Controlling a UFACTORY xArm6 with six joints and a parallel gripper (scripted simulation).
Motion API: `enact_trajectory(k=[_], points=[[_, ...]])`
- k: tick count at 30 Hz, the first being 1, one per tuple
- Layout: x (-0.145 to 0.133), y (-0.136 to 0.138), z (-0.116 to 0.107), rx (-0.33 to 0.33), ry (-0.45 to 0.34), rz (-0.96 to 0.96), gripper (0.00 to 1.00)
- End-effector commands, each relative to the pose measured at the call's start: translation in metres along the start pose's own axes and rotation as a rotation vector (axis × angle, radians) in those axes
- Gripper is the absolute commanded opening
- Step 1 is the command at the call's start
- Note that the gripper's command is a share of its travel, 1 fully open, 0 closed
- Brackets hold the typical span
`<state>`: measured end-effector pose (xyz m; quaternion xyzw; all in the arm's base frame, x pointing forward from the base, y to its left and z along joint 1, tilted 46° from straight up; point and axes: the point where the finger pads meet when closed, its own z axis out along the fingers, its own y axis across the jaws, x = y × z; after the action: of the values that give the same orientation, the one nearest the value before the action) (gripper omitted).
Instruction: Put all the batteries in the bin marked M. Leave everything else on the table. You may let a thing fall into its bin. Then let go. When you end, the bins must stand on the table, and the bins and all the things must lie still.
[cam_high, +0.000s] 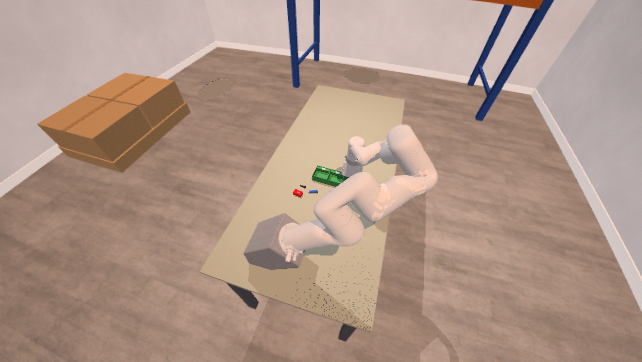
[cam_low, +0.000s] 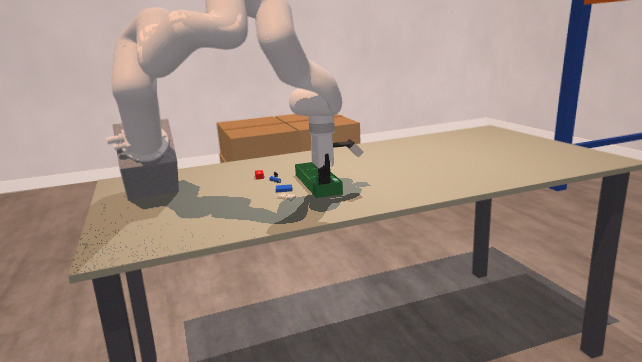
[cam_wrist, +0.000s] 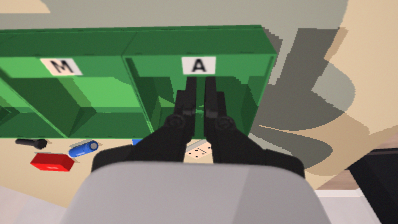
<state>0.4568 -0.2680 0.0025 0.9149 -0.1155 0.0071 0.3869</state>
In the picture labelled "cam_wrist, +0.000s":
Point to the red nine-volt battery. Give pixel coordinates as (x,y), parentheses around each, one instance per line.
(52,162)

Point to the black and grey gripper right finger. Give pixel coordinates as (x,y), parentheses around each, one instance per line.
(231,146)

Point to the grey domino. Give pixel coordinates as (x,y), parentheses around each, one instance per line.
(199,149)

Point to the green three-compartment bin rack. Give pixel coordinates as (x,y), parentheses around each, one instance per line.
(122,82)

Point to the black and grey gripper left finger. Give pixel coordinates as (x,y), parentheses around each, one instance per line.
(167,143)

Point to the blue flat block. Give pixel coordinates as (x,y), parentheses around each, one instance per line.
(135,141)

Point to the blue battery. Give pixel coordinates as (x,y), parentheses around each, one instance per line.
(83,149)

